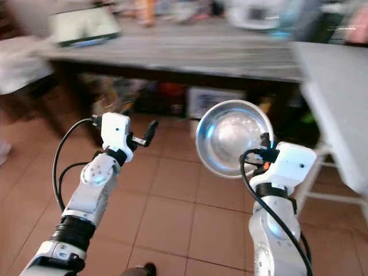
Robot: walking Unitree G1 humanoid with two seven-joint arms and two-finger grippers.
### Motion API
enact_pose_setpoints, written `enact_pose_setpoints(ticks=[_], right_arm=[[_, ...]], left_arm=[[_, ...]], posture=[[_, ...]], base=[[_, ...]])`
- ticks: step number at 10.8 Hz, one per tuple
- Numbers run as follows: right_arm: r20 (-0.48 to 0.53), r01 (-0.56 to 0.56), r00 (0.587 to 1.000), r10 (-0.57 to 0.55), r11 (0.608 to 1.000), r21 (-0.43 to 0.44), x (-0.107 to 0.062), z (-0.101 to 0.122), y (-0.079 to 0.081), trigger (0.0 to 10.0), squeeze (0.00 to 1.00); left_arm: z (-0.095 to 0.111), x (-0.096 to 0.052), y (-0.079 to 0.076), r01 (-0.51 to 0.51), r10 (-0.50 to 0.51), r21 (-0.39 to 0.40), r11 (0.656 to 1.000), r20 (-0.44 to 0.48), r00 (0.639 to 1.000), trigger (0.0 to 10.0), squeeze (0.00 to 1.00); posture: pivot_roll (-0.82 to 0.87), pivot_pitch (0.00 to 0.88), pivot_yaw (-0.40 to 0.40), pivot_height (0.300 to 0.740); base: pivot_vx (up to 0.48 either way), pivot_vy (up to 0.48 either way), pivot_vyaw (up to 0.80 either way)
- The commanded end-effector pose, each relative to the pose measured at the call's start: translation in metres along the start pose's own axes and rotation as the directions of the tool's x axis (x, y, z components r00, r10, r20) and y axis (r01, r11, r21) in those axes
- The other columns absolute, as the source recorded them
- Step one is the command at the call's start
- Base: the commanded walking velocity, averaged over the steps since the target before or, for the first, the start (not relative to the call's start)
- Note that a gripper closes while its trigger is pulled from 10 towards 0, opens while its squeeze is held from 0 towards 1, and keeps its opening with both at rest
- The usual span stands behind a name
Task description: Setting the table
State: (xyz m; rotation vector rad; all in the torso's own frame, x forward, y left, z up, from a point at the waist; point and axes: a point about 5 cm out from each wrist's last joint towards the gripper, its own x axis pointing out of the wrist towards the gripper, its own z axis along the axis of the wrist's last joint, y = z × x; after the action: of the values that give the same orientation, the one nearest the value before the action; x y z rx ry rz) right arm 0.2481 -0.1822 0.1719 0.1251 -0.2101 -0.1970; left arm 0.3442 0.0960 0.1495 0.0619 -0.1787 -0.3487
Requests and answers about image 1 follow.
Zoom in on round steel bowl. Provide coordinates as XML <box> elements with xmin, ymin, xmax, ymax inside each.
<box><xmin>195</xmin><ymin>99</ymin><xmax>274</xmax><ymax>179</ymax></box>

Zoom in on dark crate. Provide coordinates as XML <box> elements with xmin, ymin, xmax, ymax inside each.
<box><xmin>132</xmin><ymin>82</ymin><xmax>188</xmax><ymax>116</ymax></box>

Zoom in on green and orange packages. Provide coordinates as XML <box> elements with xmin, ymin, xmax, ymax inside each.
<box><xmin>293</xmin><ymin>106</ymin><xmax>321</xmax><ymax>145</ymax></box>

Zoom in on colourful printed bag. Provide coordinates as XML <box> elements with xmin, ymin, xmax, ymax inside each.
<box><xmin>83</xmin><ymin>75</ymin><xmax>133</xmax><ymax>125</ymax></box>

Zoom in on white cardboard box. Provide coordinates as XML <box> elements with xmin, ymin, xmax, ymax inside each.
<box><xmin>186</xmin><ymin>86</ymin><xmax>246</xmax><ymax>121</ymax></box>

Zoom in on grey top dark wood table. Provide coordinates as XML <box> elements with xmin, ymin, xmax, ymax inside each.
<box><xmin>34</xmin><ymin>18</ymin><xmax>306</xmax><ymax>145</ymax></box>

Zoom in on white folding table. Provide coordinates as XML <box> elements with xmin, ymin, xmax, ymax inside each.
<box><xmin>292</xmin><ymin>41</ymin><xmax>368</xmax><ymax>205</ymax></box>

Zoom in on dark wooden chair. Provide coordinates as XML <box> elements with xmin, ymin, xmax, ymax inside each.
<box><xmin>0</xmin><ymin>0</ymin><xmax>62</xmax><ymax>137</ymax></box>

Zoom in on orange bottle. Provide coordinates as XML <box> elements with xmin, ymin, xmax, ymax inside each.
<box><xmin>135</xmin><ymin>0</ymin><xmax>156</xmax><ymax>27</ymax></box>

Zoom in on clear blue plastic bottle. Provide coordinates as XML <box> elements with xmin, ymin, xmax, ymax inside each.
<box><xmin>270</xmin><ymin>0</ymin><xmax>323</xmax><ymax>41</ymax></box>

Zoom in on white plastic bag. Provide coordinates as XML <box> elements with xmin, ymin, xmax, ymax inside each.
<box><xmin>0</xmin><ymin>36</ymin><xmax>56</xmax><ymax>96</ymax></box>

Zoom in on white tray with green rim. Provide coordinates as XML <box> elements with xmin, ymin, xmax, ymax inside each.
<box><xmin>48</xmin><ymin>6</ymin><xmax>122</xmax><ymax>48</ymax></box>

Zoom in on white kitchen appliance with display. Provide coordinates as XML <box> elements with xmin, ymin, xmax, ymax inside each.
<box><xmin>224</xmin><ymin>0</ymin><xmax>289</xmax><ymax>30</ymax></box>

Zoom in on black left robot foot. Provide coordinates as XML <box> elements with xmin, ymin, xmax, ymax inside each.
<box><xmin>121</xmin><ymin>262</ymin><xmax>158</xmax><ymax>276</ymax></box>

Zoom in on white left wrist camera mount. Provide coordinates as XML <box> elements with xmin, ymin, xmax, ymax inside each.
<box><xmin>101</xmin><ymin>112</ymin><xmax>132</xmax><ymax>164</ymax></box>

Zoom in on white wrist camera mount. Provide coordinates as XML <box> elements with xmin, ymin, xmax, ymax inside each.
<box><xmin>101</xmin><ymin>112</ymin><xmax>132</xmax><ymax>164</ymax></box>
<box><xmin>263</xmin><ymin>141</ymin><xmax>317</xmax><ymax>194</ymax></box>

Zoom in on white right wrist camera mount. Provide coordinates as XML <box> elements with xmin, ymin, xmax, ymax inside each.
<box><xmin>263</xmin><ymin>141</ymin><xmax>317</xmax><ymax>194</ymax></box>

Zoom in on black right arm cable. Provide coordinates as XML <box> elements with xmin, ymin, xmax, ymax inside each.
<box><xmin>239</xmin><ymin>149</ymin><xmax>315</xmax><ymax>276</ymax></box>

